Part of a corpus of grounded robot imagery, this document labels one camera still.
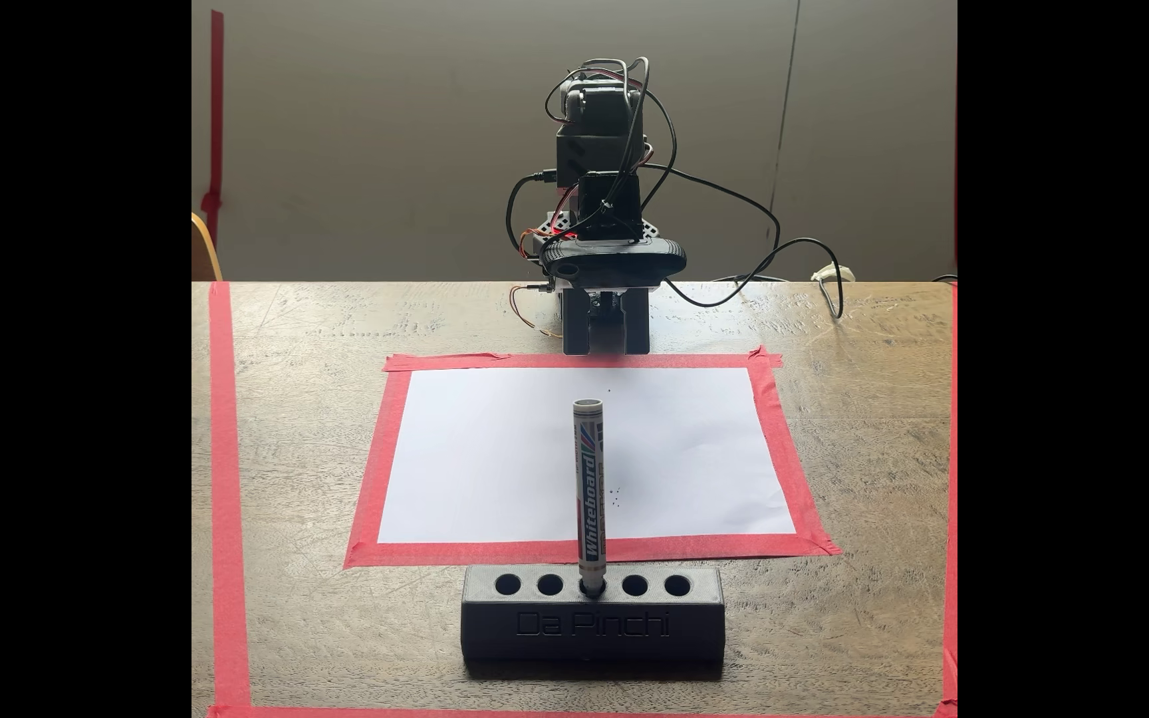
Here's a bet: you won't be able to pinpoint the grey whiteboard marker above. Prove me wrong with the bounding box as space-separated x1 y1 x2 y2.
573 399 608 598

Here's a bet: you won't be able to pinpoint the black pen holder block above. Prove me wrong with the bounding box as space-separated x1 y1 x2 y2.
461 565 726 667

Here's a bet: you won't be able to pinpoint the white perforated controller board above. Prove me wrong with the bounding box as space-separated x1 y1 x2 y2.
525 211 660 245

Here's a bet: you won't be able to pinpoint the white paper sheet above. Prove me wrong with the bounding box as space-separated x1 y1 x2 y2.
377 367 797 546

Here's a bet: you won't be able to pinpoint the wooden chair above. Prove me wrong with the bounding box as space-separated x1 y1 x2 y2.
191 211 223 283

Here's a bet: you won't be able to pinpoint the red tape strip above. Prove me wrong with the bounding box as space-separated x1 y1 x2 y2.
208 282 253 711
207 706 958 718
942 284 959 718

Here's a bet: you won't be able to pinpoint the black oval camera box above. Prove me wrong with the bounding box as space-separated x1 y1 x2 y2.
539 236 688 291

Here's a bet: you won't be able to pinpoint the thin red yellow wires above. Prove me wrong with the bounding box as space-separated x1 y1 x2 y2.
509 283 564 338

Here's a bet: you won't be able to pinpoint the looped black cable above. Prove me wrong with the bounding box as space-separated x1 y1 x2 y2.
505 172 561 263

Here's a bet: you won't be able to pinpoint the long black cable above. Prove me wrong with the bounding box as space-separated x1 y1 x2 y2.
639 164 845 322

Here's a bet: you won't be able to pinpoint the red tape frame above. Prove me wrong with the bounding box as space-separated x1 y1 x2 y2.
343 346 843 570

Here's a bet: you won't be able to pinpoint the red wall strip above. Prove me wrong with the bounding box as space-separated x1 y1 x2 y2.
199 10 225 245

